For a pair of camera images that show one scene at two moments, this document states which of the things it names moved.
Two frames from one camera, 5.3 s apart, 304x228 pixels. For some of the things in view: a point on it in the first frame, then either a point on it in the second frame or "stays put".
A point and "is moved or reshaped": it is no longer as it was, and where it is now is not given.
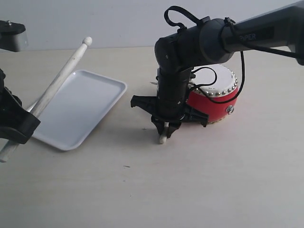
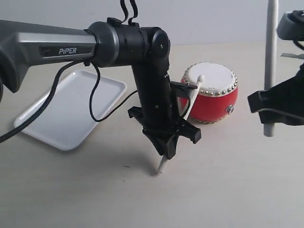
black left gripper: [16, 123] to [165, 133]
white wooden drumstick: [163, 137] is moved or reshaped
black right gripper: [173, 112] to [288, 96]
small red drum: [213, 91] stays put
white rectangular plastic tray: [76, 109] stays put
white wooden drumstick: [61, 77] to [200, 79]
